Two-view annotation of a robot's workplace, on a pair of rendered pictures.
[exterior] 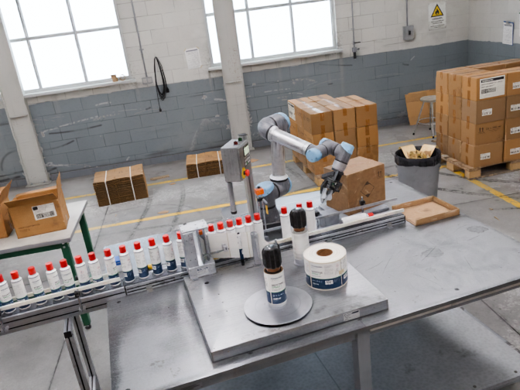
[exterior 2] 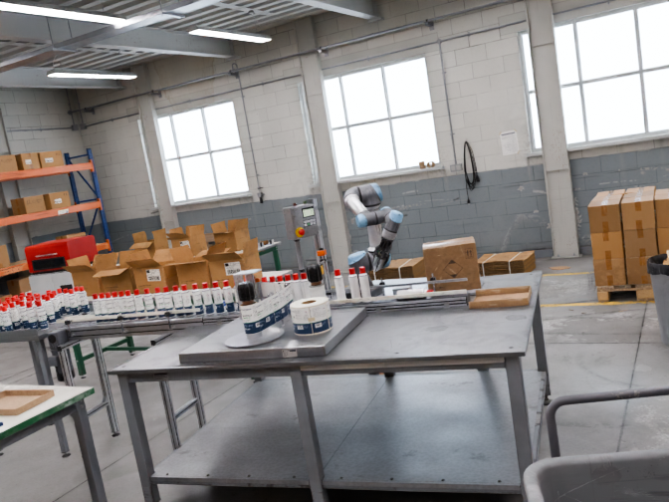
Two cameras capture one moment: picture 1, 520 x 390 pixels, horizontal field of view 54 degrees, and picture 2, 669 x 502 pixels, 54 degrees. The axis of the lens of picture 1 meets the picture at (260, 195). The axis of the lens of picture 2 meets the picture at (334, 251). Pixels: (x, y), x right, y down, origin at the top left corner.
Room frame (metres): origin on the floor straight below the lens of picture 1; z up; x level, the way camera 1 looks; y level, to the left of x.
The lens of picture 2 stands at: (-0.44, -2.35, 1.73)
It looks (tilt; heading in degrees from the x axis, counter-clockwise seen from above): 8 degrees down; 36
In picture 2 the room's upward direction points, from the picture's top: 9 degrees counter-clockwise
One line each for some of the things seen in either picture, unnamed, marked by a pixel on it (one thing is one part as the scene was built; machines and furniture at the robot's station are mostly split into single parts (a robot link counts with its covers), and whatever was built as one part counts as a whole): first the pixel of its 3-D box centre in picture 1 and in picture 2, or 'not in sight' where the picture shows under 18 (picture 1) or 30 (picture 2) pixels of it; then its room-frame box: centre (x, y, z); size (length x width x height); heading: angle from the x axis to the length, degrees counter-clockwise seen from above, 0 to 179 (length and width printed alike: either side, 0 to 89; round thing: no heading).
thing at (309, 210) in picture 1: (310, 217); (364, 284); (2.64, -0.27, 0.98); 0.05 x 0.05 x 0.20
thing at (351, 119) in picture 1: (331, 135); (642, 239); (6.40, -1.02, 0.45); 1.20 x 0.84 x 0.89; 9
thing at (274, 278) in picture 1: (274, 275); (249, 309); (1.95, -0.02, 1.04); 0.09 x 0.09 x 0.29
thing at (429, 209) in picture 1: (425, 210); (500, 297); (2.83, -0.99, 0.85); 0.30 x 0.26 x 0.04; 105
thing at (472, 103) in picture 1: (496, 116); not in sight; (5.82, -2.90, 0.57); 1.20 x 0.85 x 1.14; 99
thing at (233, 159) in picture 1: (237, 160); (301, 221); (2.62, 0.10, 1.38); 0.17 x 0.10 x 0.19; 160
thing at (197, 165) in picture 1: (208, 163); (503, 265); (7.04, 0.67, 0.11); 0.65 x 0.54 x 0.22; 94
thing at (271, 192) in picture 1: (265, 193); (358, 263); (2.95, -0.04, 1.05); 0.13 x 0.12 x 0.14; 136
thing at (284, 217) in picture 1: (285, 224); (339, 286); (2.60, -0.12, 0.98); 0.05 x 0.05 x 0.20
